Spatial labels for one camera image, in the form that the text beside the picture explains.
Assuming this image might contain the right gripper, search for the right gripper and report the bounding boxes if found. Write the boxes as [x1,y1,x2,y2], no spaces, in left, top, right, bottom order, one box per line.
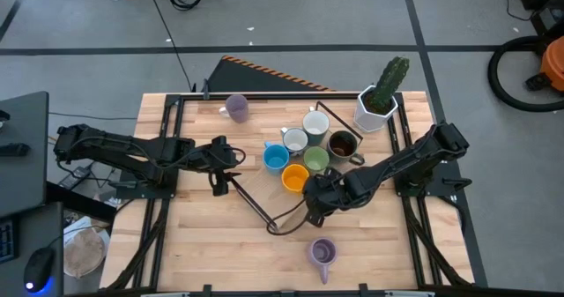
[302,171,356,228]

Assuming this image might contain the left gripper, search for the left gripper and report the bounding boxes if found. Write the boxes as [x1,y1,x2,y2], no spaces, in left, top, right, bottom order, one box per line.
[204,134,242,197]

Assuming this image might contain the yellow mug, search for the yellow mug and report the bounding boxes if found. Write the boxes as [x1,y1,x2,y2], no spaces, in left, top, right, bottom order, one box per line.
[280,163,310,195]

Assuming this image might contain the dark green brown mug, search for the dark green brown mug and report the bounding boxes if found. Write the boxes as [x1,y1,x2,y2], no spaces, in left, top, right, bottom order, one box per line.
[326,130,366,166]

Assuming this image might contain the white mug blue pattern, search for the white mug blue pattern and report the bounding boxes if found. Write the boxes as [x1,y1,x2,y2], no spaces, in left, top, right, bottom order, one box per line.
[279,127,309,156]

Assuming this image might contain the teal mug white interior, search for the teal mug white interior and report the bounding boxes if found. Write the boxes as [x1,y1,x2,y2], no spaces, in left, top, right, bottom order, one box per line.
[301,106,331,147]

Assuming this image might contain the pink ribbed vase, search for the pink ribbed vase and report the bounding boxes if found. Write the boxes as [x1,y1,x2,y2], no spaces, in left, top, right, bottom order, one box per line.
[307,237,339,286]

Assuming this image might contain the lilac smooth mug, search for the lilac smooth mug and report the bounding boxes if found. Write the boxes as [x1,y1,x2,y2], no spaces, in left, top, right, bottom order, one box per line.
[219,93,250,125]

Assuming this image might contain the white hexagonal planter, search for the white hexagonal planter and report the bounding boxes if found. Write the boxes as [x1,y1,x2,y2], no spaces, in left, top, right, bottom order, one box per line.
[353,84,400,134]

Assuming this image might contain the black mat orange striped edge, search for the black mat orange striped edge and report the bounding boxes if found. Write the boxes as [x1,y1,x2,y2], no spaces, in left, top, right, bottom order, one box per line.
[205,54,337,93]

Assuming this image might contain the green cactus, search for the green cactus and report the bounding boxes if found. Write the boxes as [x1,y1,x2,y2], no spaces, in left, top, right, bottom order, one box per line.
[367,56,411,115]

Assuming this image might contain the black power adapter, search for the black power adapter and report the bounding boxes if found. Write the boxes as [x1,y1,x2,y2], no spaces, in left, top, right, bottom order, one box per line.
[56,165,93,191]

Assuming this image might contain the white paper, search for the white paper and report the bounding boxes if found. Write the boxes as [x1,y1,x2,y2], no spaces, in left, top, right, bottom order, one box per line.
[63,215,111,246]

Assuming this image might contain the brown round plate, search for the brown round plate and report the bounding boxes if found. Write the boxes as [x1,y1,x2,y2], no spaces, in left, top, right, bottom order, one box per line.
[63,228,107,279]

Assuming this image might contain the black desk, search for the black desk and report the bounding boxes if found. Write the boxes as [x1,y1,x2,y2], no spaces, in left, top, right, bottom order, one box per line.
[0,202,65,297]
[0,91,49,219]

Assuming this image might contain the black computer mouse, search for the black computer mouse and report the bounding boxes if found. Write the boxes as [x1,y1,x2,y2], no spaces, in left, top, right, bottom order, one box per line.
[23,247,56,294]

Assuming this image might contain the black remote control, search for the black remote control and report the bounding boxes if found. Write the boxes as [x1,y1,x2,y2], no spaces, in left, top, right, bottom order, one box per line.
[0,142,31,158]

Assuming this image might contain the black keyboard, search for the black keyboard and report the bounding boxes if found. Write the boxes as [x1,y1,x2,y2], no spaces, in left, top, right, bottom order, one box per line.
[0,217,19,265]

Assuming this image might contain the orange vacuum cleaner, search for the orange vacuum cleaner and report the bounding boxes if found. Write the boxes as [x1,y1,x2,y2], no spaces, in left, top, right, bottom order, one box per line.
[524,35,564,93]

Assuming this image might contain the black equipment box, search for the black equipment box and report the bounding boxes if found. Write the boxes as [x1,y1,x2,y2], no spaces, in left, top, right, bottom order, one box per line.
[517,0,564,37]

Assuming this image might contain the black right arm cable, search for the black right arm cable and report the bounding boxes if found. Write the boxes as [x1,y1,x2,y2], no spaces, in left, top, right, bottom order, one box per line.
[266,197,309,236]

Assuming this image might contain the black frame wooden shelf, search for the black frame wooden shelf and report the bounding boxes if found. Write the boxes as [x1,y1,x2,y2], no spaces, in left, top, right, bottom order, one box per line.
[228,100,367,236]

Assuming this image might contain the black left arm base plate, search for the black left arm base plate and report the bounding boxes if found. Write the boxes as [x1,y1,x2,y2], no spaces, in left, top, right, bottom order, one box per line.
[108,180,177,200]

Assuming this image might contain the black metal table frame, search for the black metal table frame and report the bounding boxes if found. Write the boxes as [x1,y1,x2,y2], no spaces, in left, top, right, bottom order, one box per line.
[100,92,489,297]

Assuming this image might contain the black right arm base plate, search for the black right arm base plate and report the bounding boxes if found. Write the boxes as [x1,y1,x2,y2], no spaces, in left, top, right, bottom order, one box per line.
[394,160,473,198]

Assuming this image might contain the long black floor cable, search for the long black floor cable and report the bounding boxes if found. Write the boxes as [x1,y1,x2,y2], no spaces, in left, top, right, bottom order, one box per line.
[144,0,197,92]

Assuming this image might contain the black vacuum hose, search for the black vacuum hose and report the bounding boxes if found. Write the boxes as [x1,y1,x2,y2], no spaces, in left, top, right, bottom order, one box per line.
[486,34,564,113]

